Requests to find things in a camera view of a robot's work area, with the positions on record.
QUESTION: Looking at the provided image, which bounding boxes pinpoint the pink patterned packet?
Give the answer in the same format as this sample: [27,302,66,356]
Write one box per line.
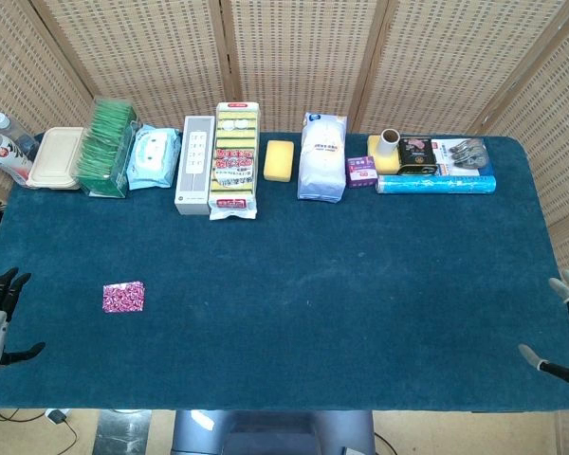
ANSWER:
[101,281,146,314]

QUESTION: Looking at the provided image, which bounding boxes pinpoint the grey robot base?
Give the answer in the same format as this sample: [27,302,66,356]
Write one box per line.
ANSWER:
[170,409,376,455]

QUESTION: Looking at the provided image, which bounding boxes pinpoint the metal table foot plate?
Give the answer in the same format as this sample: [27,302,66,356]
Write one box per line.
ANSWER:
[92,409,153,455]

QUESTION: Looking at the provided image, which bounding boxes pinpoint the white bottle red label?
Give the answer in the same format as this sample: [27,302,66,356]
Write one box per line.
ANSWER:
[0,126,35,187]

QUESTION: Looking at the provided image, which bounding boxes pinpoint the beige lidded food box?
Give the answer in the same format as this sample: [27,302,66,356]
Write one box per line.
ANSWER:
[26,126,85,191]

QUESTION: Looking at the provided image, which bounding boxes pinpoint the clear bottle white cap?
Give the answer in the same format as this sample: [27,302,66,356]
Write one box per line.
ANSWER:
[0,112,40,160]

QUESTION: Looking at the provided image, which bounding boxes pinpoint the clear box green tea bags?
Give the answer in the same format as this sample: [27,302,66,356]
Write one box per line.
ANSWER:
[74,97,141,199]

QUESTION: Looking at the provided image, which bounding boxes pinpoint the blue cling film roll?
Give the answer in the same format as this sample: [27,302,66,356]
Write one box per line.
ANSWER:
[375,173,498,195]

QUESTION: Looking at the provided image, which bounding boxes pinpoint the light blue wet wipes pack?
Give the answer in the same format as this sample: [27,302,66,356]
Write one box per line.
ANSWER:
[125,123,182,191]

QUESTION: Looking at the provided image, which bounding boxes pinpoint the black tin can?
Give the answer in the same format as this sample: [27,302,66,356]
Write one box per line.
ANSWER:
[396,136,440,177]

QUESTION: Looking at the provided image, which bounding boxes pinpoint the white power strip box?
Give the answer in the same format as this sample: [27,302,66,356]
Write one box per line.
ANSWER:
[174,115,217,217]

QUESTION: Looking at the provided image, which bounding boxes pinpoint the blue felt table mat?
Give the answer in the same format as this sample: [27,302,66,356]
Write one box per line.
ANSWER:
[0,132,569,412]

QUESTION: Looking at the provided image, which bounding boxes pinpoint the small purple box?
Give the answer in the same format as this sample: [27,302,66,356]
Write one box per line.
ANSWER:
[344,155,378,190]

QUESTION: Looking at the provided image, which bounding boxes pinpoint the white paper roll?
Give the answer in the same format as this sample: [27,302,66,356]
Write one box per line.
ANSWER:
[377,128,401,158]

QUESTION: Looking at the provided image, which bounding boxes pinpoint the yellow sponge multipack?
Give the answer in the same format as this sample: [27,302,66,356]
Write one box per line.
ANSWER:
[208,101,261,222]

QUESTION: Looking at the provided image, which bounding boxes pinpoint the white paper bag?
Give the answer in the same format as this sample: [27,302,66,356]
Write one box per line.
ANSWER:
[296,112,348,204]

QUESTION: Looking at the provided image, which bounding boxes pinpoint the plain yellow sponge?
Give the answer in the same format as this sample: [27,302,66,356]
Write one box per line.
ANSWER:
[263,139,296,182]

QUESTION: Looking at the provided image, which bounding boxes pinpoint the woven bamboo folding screen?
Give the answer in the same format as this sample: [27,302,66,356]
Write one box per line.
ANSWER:
[0,0,569,455]

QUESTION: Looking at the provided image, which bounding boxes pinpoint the white charger with cable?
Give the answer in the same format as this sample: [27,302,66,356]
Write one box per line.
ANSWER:
[45,409,80,445]

